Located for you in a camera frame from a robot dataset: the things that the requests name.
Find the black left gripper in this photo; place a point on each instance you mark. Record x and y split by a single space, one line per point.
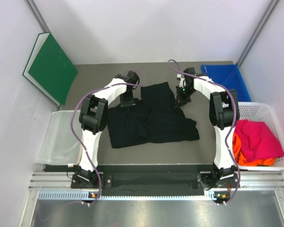
127 103

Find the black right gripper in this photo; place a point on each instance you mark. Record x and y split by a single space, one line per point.
180 100

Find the black t shirt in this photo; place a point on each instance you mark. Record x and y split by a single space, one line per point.
153 119

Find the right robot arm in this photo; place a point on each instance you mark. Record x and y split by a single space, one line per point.
223 114

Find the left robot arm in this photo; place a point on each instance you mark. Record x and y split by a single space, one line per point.
90 118

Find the blue folder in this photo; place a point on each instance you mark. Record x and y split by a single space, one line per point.
229 76

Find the clear plastic bin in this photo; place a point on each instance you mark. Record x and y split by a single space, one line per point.
60 146

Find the white perforated basket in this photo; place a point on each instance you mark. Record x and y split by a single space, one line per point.
259 112

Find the pink t shirt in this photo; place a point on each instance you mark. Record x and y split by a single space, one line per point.
254 144

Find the green binder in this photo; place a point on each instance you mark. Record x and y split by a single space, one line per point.
50 69

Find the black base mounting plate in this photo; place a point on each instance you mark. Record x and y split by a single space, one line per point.
162 184

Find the aluminium frame rail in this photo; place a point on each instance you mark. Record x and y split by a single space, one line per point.
56 186

